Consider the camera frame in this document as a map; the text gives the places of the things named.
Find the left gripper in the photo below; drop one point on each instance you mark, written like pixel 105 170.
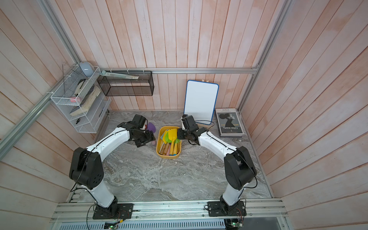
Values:
pixel 150 137

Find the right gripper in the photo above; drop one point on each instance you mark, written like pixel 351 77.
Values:
pixel 180 131

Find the yellow scoop blue tip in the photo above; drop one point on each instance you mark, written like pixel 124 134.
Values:
pixel 172 137

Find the purple shovel pink handle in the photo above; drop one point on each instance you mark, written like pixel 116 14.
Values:
pixel 151 127

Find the green shovel yellow handle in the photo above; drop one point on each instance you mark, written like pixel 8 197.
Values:
pixel 166 146

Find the yellow storage box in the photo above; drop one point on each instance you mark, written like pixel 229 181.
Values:
pixel 177 146

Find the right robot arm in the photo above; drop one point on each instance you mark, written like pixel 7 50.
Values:
pixel 239 166

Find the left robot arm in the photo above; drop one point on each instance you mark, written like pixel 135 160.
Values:
pixel 87 163

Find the black and white book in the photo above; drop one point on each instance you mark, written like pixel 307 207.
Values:
pixel 229 125

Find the black mesh basket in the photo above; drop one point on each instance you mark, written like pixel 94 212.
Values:
pixel 144 86

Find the light green ruler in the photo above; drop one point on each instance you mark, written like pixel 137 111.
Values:
pixel 118 76

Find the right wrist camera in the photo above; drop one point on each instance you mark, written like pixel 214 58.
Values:
pixel 183 121

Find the whiteboard blue frame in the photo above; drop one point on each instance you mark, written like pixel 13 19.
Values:
pixel 200 100

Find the books in wire shelf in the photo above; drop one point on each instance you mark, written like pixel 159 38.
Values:
pixel 86 102

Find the white wire shelf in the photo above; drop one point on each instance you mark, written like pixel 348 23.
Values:
pixel 83 123

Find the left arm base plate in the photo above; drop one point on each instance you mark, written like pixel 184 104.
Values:
pixel 115 211

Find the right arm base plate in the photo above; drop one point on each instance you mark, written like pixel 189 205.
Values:
pixel 220 208

